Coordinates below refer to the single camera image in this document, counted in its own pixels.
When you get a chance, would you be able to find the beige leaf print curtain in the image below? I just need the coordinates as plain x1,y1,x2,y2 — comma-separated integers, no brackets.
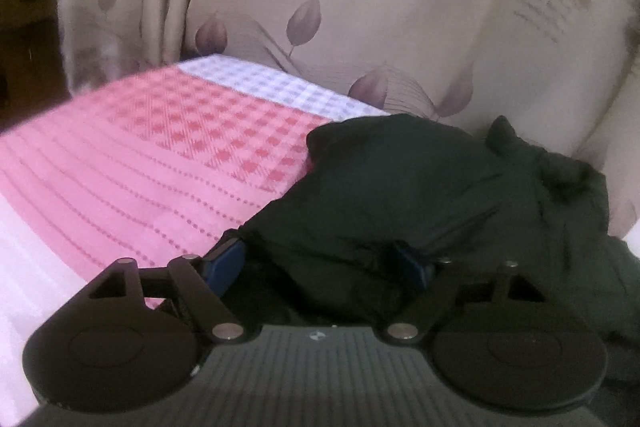
56,0,640,238

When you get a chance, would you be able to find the dark wooden furniture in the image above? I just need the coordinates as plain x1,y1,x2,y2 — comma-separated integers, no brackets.
0,0,71,132

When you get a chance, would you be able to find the black padded jacket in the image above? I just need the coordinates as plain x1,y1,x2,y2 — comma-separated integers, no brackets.
220,115,640,348

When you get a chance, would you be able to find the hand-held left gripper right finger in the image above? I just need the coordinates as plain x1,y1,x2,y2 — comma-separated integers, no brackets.
384,240,556,342

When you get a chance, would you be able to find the pink checked bedspread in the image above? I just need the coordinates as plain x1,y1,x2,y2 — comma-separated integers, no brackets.
0,55,391,413

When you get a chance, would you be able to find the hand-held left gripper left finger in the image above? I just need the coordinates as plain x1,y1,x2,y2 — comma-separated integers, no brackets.
87,241,247,342

